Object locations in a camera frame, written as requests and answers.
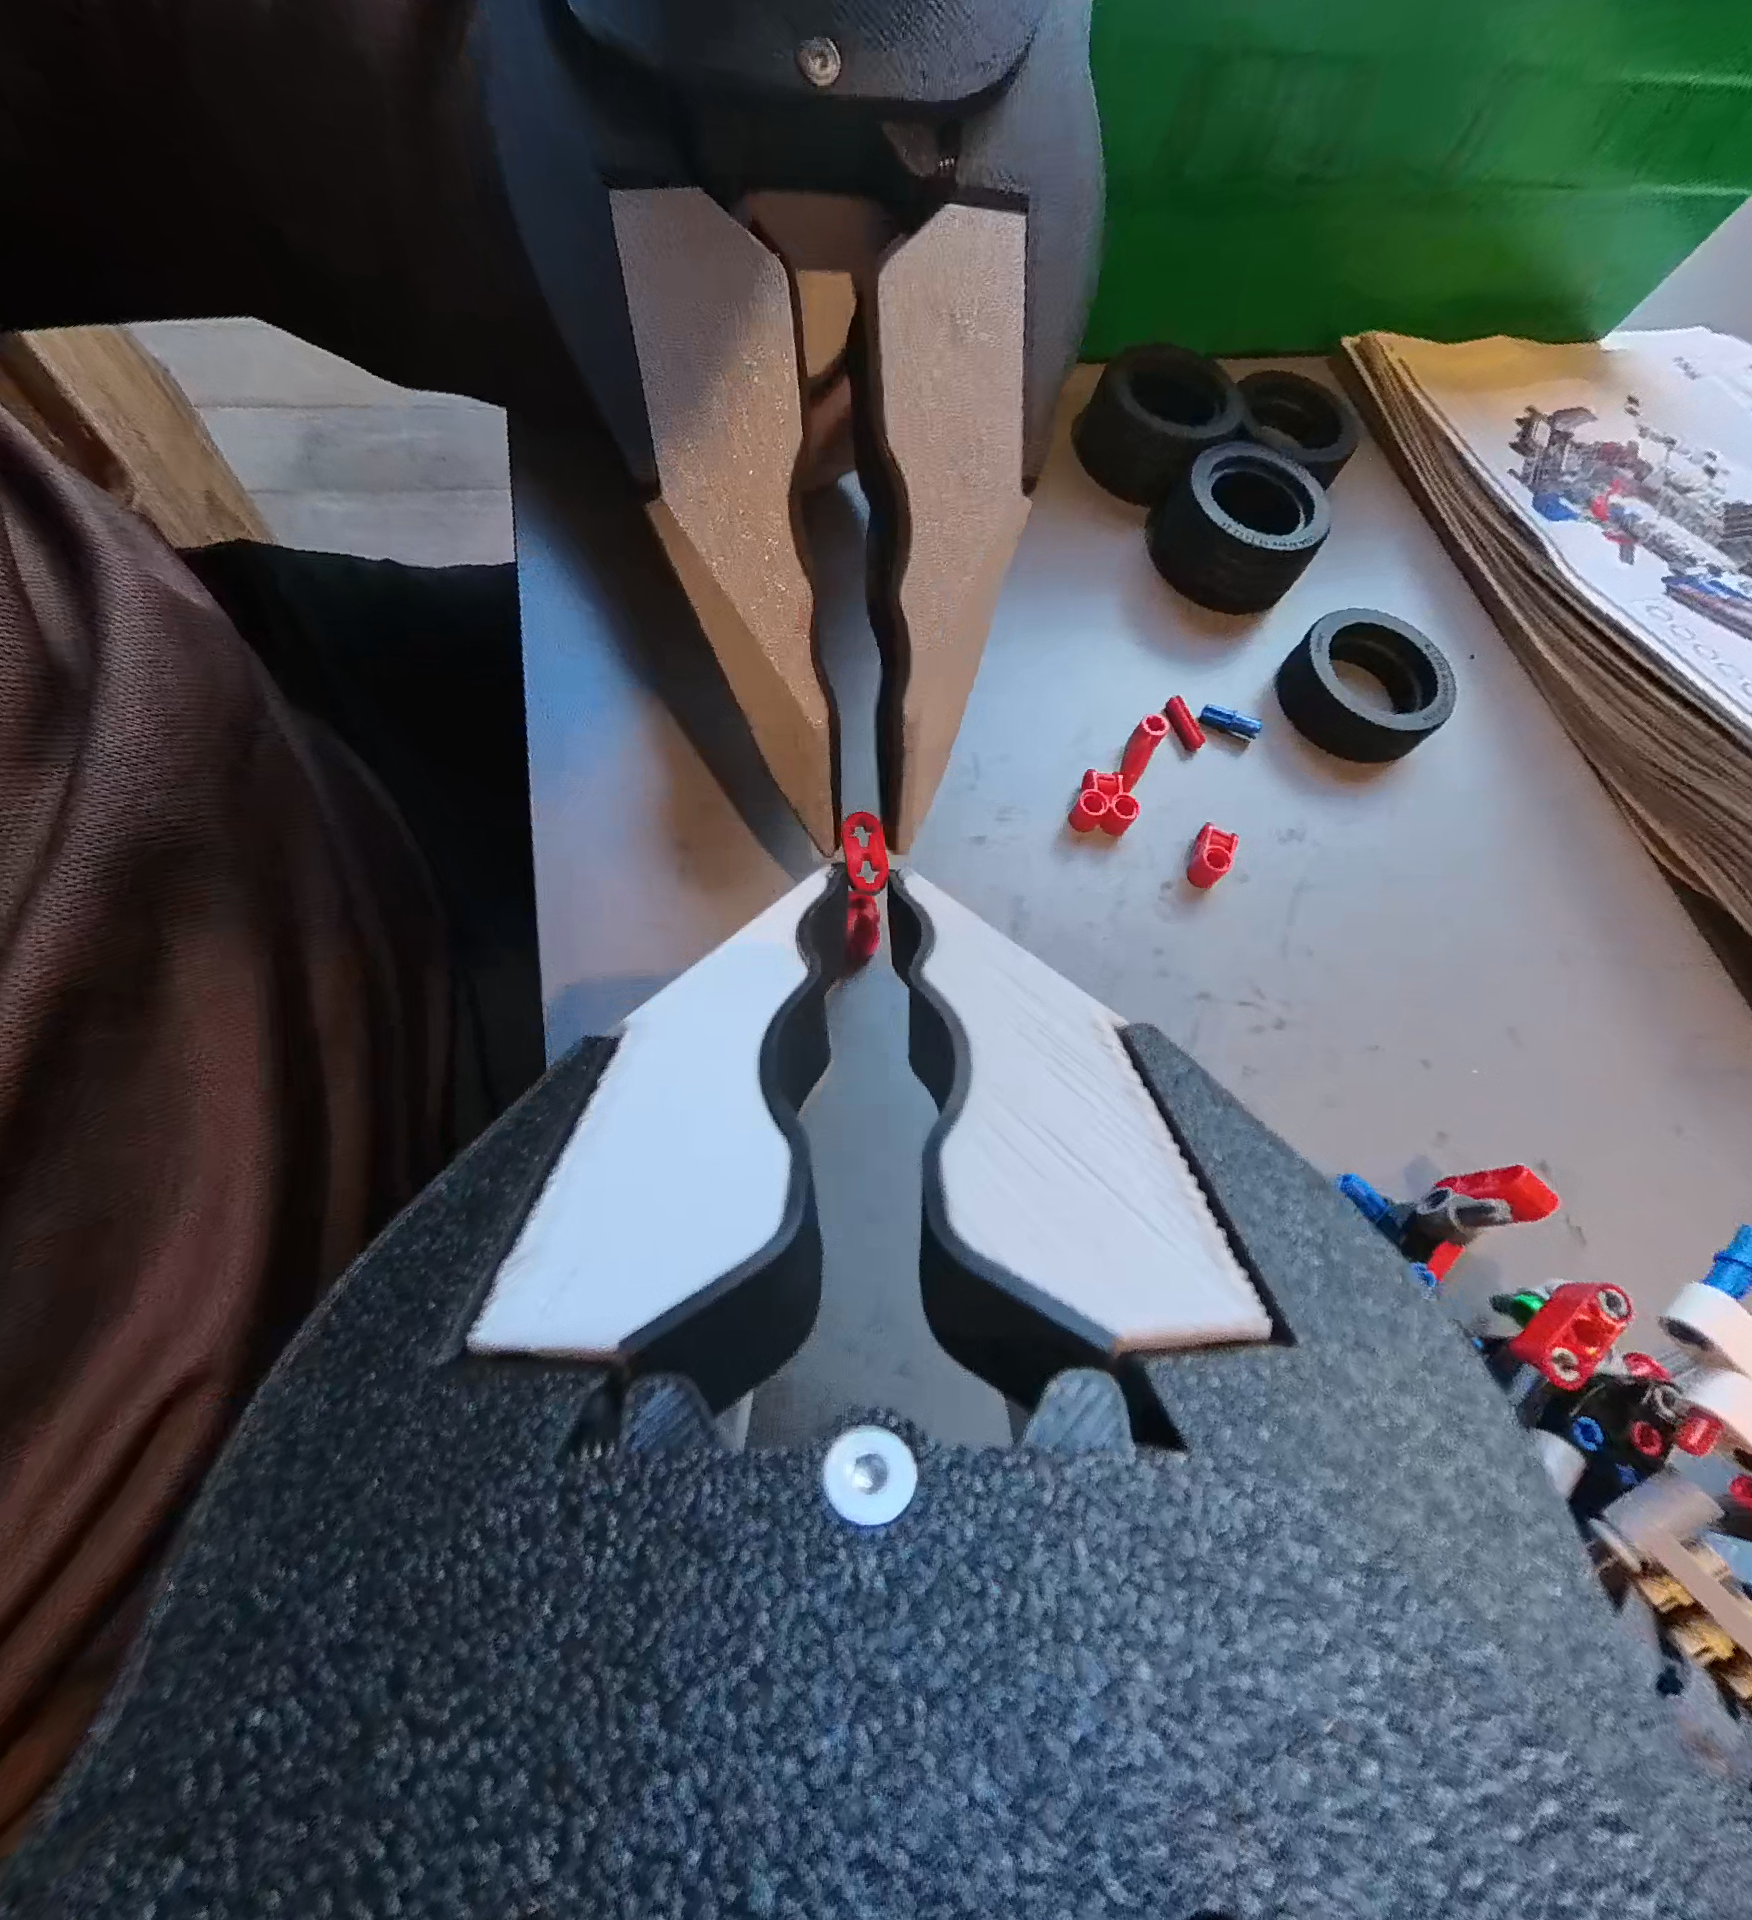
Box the person's left forearm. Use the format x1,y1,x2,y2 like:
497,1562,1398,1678
0,0,578,391

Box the grey desk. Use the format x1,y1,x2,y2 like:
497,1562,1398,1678
507,195,1752,1503

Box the toy car instruction booklet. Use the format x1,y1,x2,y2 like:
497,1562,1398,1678
1339,325,1752,1042

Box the green plastic bin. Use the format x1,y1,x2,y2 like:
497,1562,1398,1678
1086,0,1752,362

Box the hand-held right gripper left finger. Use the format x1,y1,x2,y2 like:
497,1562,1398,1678
465,864,836,1411

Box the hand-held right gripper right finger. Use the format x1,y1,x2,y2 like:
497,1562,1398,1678
887,870,1278,1411

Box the wooden board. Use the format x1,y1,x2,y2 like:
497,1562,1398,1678
0,322,269,548

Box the black toy tyre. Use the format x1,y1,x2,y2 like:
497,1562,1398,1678
1236,366,1361,488
1146,439,1334,618
1276,606,1461,766
1071,346,1250,510

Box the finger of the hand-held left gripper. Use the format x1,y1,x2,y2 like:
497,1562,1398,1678
849,197,1034,842
608,182,844,849

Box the person's left hand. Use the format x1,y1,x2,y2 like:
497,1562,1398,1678
796,268,863,393

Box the black trousers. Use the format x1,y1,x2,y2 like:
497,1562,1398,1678
185,539,540,1081

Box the person's brown shirt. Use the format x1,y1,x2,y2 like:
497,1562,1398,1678
0,240,548,1906

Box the toy brick race car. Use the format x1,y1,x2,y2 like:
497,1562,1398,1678
1332,1161,1752,1802

